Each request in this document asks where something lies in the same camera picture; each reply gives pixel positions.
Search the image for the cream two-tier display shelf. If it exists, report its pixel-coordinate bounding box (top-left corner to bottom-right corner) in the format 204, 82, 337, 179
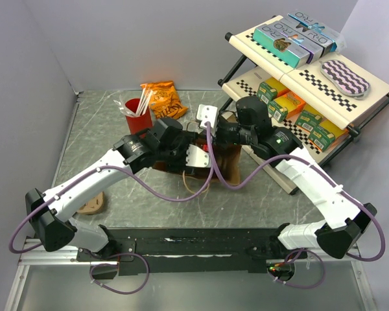
217, 15, 389, 195

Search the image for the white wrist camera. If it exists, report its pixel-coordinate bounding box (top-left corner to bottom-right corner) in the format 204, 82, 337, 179
185, 144, 211, 168
196, 104, 218, 130

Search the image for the brown paper bag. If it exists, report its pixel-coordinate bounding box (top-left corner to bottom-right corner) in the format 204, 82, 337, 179
151, 120, 242, 196

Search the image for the red plastic cup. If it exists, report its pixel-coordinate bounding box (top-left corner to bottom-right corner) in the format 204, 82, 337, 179
124, 98, 152, 134

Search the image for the orange snack box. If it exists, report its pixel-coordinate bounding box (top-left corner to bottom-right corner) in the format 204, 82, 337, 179
280, 91, 306, 119

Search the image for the aluminium rail frame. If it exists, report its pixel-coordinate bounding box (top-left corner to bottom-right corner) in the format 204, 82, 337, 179
5, 236, 82, 311

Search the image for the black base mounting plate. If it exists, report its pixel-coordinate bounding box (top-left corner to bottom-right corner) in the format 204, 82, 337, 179
77, 228, 290, 276

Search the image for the purple cookie box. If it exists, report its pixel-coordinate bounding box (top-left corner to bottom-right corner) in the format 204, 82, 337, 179
272, 21, 324, 63

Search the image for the teal cookie box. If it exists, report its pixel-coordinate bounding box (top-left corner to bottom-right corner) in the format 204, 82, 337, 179
253, 25, 311, 68

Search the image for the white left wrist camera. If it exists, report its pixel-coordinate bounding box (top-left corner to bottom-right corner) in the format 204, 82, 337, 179
185, 144, 211, 168

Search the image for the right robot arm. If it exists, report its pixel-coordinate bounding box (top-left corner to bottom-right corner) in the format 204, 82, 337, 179
204, 96, 385, 261

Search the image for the orange chip bag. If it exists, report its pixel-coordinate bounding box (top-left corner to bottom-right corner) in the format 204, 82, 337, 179
140, 80, 189, 119

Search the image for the green yellow juice box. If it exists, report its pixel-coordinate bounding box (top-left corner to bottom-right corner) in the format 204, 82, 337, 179
268, 97, 296, 122
295, 110, 324, 132
309, 125, 336, 152
257, 79, 285, 104

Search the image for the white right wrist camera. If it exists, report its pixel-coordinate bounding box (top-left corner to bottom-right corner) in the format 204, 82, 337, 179
196, 104, 218, 130

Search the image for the brown cardboard cup carrier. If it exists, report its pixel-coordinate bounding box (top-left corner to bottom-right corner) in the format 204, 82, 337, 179
77, 192, 104, 215

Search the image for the purple wavy sleep mask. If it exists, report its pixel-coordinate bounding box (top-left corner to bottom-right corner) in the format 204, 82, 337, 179
320, 59, 371, 99

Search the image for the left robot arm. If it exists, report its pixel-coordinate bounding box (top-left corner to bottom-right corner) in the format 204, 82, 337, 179
25, 117, 198, 260

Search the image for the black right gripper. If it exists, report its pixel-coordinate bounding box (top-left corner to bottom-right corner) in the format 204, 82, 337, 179
198, 118, 255, 150

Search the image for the blue cookie box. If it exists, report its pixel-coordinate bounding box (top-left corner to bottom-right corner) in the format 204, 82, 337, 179
288, 10, 343, 52

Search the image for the white paper-wrapped straw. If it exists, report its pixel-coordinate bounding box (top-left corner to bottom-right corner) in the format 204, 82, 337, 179
136, 88, 148, 117
141, 89, 152, 115

